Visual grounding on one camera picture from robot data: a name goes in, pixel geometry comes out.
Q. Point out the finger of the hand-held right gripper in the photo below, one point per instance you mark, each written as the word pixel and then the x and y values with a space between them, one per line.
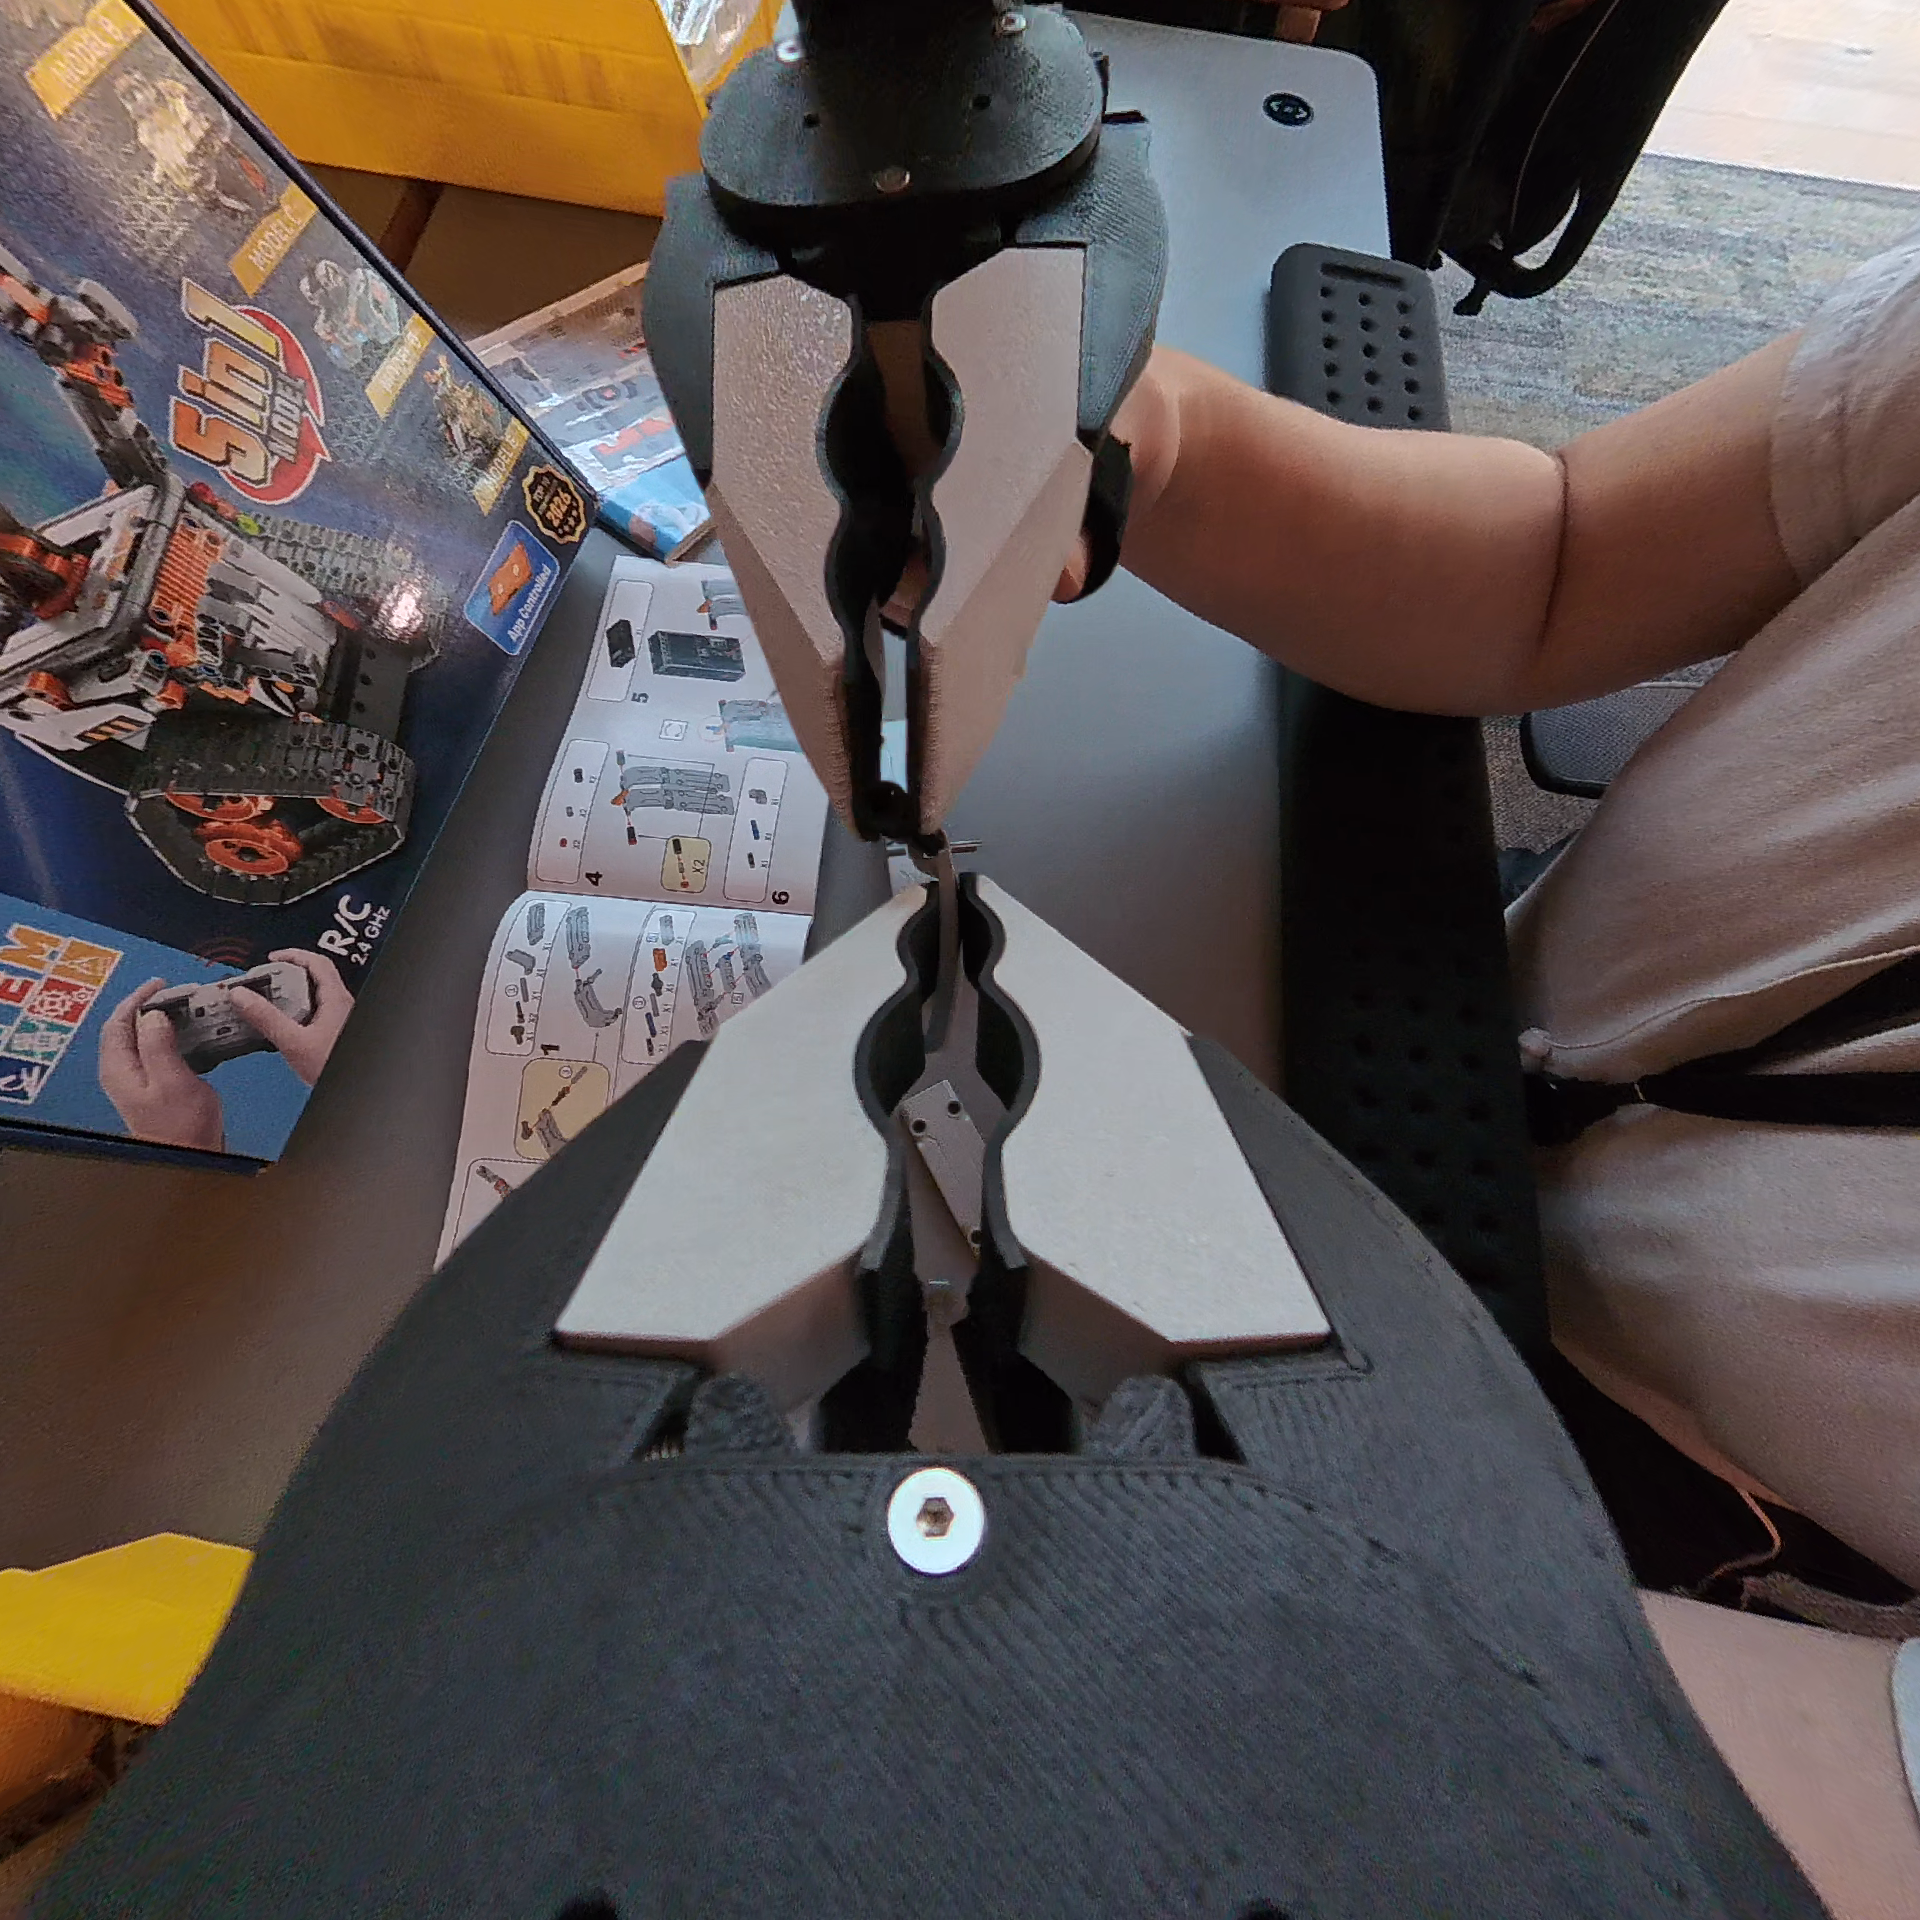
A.
pixel 1005 494
pixel 764 494

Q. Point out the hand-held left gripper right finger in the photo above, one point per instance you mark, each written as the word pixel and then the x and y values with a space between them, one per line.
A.
pixel 1155 1185

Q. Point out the person's right forearm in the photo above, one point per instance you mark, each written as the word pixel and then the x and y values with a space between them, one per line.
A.
pixel 1350 555

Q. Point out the person's right hand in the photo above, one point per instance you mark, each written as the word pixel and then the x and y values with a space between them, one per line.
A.
pixel 1149 450

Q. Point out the yellow bin with plastic bags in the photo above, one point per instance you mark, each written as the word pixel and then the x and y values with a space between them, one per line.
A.
pixel 452 89

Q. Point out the white instruction booklet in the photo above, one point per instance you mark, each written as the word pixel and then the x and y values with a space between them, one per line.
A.
pixel 661 931

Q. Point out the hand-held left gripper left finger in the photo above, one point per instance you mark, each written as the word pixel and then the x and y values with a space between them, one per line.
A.
pixel 735 1185

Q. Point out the clear plastic bags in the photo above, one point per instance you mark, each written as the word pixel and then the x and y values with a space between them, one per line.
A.
pixel 720 37

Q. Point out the grey toy building panel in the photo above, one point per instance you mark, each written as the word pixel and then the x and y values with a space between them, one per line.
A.
pixel 950 1147

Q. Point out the grey desk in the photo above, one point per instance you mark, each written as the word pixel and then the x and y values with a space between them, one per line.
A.
pixel 1155 781

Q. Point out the grey office chair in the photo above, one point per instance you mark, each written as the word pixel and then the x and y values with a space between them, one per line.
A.
pixel 1589 744

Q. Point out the yellow storage bin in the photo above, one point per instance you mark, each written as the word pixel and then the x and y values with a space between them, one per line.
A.
pixel 91 1635

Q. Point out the blue toy robot kit box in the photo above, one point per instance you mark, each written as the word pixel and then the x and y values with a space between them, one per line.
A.
pixel 226 674

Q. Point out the colourful glossy leaflet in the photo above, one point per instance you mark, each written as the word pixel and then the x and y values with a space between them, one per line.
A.
pixel 600 421

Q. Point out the person's leg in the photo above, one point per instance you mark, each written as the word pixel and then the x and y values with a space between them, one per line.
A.
pixel 1787 1770

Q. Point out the black perforated wrist rest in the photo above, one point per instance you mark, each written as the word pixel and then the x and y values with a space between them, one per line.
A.
pixel 1396 975

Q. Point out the black backpack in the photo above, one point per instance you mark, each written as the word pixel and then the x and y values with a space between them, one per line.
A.
pixel 1501 149

